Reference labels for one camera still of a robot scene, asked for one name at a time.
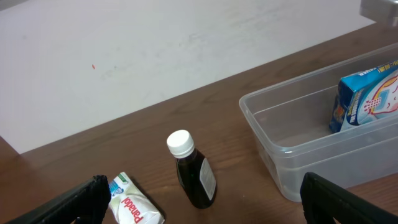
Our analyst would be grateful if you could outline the dark brown medicine bottle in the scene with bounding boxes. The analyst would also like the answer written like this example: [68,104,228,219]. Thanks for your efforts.
[167,129,217,209]

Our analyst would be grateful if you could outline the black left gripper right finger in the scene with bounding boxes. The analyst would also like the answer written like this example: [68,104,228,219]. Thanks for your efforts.
[300,172,397,224]

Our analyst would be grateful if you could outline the clear plastic container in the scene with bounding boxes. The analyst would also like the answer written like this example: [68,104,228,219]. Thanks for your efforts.
[239,44,397,202]

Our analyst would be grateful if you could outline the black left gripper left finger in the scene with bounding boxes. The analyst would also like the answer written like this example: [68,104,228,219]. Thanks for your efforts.
[8,175,111,224]

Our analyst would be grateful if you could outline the white Panadol box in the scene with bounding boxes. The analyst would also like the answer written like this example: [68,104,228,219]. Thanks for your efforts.
[109,172,165,224]

